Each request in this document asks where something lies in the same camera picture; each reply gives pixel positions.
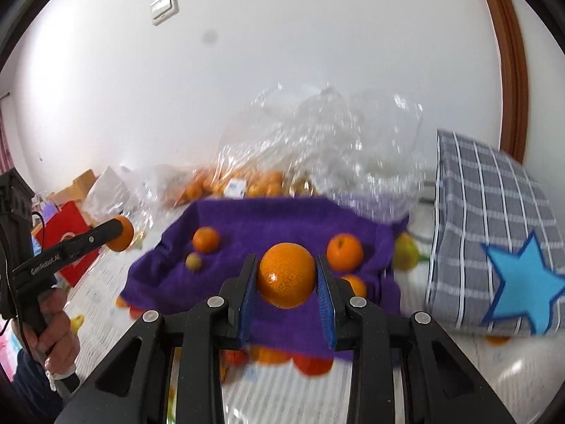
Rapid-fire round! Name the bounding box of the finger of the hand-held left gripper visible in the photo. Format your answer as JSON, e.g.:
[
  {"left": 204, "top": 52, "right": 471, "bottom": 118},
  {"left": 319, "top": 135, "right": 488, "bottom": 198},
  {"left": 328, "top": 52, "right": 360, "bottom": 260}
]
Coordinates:
[{"left": 61, "top": 218, "right": 125, "bottom": 263}]

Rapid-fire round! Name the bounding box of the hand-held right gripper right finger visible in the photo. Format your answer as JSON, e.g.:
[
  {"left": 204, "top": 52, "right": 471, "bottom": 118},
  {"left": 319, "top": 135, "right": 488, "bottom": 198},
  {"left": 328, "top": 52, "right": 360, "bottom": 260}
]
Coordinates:
[{"left": 315, "top": 254, "right": 517, "bottom": 424}]

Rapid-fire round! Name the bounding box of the person's left forearm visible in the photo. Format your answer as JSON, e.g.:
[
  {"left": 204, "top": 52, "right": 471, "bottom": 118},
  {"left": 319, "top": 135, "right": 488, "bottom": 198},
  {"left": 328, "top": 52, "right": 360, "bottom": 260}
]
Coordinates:
[{"left": 9, "top": 347, "right": 82, "bottom": 424}]

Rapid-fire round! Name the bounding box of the red paper bag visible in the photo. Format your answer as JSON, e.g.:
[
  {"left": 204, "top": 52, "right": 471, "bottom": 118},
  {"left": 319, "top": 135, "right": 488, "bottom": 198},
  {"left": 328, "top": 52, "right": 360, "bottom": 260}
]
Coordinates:
[{"left": 34, "top": 200, "right": 102, "bottom": 288}]

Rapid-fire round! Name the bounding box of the grey checked cloth bag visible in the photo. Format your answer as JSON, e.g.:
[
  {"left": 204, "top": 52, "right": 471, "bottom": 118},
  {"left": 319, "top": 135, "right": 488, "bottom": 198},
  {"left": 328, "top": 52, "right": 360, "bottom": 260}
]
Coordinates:
[{"left": 424, "top": 129, "right": 565, "bottom": 336}]

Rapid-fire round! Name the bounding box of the white plastic bag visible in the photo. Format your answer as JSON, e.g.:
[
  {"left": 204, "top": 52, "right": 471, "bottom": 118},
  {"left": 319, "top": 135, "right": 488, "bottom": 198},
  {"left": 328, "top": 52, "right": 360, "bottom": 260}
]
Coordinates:
[{"left": 84, "top": 166, "right": 134, "bottom": 226}]

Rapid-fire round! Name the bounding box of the large orange with stem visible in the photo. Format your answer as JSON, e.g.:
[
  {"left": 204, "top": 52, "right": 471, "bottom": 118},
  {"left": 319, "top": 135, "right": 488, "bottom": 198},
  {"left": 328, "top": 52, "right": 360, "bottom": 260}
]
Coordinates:
[{"left": 257, "top": 242, "right": 317, "bottom": 310}]

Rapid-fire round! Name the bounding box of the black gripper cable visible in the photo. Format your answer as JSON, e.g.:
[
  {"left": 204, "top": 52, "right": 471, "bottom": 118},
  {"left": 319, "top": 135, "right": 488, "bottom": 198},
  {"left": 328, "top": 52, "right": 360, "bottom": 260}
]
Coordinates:
[{"left": 0, "top": 210, "right": 47, "bottom": 338}]

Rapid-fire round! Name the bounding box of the person's left hand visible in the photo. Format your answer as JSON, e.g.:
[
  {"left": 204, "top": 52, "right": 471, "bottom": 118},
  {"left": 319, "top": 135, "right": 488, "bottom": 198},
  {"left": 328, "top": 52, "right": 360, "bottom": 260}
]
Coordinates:
[{"left": 25, "top": 288, "right": 81, "bottom": 376}]

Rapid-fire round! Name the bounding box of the small clear plastic bag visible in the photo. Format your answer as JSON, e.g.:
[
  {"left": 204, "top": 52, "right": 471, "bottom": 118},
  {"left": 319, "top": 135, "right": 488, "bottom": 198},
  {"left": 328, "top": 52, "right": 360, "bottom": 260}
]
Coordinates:
[{"left": 128, "top": 165, "right": 178, "bottom": 248}]

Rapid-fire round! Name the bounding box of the purple towel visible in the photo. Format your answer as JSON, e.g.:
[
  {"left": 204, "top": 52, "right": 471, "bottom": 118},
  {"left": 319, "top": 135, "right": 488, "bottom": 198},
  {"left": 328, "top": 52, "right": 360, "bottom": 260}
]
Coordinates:
[{"left": 120, "top": 197, "right": 409, "bottom": 363}]

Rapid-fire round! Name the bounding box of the blue paper star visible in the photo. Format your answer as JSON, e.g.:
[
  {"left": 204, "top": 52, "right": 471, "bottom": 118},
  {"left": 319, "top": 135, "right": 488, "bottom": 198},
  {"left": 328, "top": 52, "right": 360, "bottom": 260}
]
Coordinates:
[{"left": 481, "top": 230, "right": 565, "bottom": 336}]

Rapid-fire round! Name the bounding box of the crumpled clear plastic bag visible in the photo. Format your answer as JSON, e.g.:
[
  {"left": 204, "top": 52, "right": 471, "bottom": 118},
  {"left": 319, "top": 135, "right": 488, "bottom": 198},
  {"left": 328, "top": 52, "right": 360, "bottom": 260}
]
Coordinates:
[{"left": 216, "top": 83, "right": 424, "bottom": 226}]

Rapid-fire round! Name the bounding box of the clear bag of oranges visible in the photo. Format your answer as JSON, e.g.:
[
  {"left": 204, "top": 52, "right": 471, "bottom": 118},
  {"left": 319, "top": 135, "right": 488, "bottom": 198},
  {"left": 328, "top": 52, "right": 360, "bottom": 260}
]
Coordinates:
[{"left": 163, "top": 165, "right": 319, "bottom": 209}]

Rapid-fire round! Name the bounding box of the brown wooden door frame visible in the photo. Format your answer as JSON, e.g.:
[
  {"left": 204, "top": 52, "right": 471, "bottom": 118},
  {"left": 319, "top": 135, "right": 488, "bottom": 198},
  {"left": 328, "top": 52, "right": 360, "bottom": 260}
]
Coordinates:
[{"left": 472, "top": 0, "right": 529, "bottom": 164}]

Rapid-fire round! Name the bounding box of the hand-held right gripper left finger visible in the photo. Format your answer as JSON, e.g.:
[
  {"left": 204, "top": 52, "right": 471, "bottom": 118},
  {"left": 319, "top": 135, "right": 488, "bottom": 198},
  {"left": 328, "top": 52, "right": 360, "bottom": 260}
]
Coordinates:
[{"left": 53, "top": 254, "right": 259, "bottom": 424}]

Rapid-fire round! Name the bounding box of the white light switch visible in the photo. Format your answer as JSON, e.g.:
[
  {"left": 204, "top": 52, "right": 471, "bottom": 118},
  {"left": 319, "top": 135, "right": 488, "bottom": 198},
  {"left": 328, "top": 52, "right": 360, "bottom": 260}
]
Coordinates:
[{"left": 149, "top": 0, "right": 179, "bottom": 27}]

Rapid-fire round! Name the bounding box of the brown cardboard box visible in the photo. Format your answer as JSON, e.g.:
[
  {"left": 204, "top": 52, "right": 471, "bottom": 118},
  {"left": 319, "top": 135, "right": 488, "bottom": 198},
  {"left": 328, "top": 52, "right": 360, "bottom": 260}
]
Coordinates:
[{"left": 46, "top": 169, "right": 98, "bottom": 207}]

